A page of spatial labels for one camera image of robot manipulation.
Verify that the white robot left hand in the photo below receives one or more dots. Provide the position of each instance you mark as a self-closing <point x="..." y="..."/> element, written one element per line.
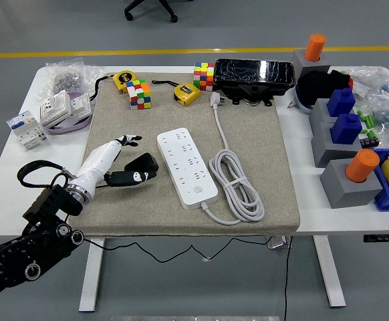
<point x="97" y="160"/>

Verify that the black power adapter plug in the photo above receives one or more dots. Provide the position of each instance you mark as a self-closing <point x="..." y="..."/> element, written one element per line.
<point x="141" y="162"/>

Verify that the white power strip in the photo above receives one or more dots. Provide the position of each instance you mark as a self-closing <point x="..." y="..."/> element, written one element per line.
<point x="184" y="167"/>

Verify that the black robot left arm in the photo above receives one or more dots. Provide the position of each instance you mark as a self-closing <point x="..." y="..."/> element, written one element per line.
<point x="47" y="204"/>

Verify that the multicolour puzzle cube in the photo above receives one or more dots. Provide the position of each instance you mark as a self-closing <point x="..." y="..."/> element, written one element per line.
<point x="204" y="77"/>
<point x="139" y="95"/>

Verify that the white circuit breaker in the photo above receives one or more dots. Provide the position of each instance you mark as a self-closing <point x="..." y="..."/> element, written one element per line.
<point x="25" y="130"/>

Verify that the yellow tape measure round label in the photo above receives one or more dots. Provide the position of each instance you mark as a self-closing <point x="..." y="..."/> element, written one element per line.
<point x="123" y="80"/>

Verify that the clear bag of metal nuts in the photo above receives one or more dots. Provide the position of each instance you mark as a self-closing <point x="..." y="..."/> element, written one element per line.
<point x="64" y="80"/>

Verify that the yellow tape measure square label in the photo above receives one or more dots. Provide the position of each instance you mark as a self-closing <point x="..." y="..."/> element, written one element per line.
<point x="186" y="93"/>

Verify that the grey-brown mat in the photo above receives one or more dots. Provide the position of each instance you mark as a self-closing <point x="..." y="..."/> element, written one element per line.
<point x="254" y="133"/>

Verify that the black office chair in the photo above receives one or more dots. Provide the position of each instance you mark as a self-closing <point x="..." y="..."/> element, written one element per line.
<point x="162" y="5"/>

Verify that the black cracked glossy box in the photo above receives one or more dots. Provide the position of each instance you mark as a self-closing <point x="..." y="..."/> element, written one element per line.
<point x="248" y="72"/>

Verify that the small metal clip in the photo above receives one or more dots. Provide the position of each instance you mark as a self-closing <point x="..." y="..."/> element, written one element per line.
<point x="292" y="105"/>

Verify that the grey square block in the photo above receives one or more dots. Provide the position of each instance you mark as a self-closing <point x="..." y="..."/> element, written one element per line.
<point x="318" y="113"/>
<point x="341" y="194"/>
<point x="325" y="147"/>
<point x="299" y="61"/>

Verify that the white table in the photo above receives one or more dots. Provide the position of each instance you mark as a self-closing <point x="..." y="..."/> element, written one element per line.
<point x="331" y="220"/>

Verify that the orange cylinder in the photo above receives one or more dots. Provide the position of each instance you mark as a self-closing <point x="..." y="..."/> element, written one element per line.
<point x="315" y="48"/>
<point x="361" y="165"/>

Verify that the blue block with knob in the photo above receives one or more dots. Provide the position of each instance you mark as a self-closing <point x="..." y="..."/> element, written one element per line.
<point x="341" y="102"/>
<point x="346" y="129"/>

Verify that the small green cylinder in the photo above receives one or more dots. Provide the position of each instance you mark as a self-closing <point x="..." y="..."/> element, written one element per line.
<point x="360" y="114"/>
<point x="372" y="122"/>
<point x="366" y="120"/>

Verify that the clear bag of blue parts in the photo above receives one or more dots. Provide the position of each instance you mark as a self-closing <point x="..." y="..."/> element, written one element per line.
<point x="375" y="80"/>
<point x="385" y="115"/>

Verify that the black table control panel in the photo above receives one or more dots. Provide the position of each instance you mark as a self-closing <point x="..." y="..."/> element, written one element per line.
<point x="385" y="238"/>

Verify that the white wall switch panel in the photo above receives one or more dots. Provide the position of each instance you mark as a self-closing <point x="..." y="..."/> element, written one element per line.
<point x="80" y="104"/>

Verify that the white wall socket panel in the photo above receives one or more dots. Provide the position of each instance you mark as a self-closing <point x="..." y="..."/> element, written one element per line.
<point x="55" y="107"/>

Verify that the metal bracket under table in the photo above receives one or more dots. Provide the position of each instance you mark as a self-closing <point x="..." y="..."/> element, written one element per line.
<point x="278" y="242"/>

